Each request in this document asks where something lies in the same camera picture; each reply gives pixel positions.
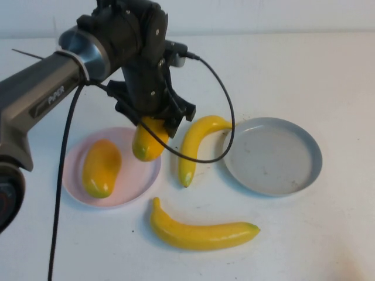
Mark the blue-grey round plate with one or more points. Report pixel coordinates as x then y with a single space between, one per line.
272 161

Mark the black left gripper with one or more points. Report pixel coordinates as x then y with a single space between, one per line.
149 82

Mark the strongly curved yellow banana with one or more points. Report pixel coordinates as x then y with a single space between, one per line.
189 152

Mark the small oval matte mango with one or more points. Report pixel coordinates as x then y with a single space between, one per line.
149 146

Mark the large glossy orange mango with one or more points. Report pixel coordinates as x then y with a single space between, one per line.
101 169

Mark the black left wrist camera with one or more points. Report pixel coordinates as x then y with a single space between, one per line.
175 54

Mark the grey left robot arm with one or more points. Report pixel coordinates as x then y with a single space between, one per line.
44 87

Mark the pink round plate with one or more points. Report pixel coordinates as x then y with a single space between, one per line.
132 181

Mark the long gently curved yellow banana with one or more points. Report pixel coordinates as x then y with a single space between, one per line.
199 237

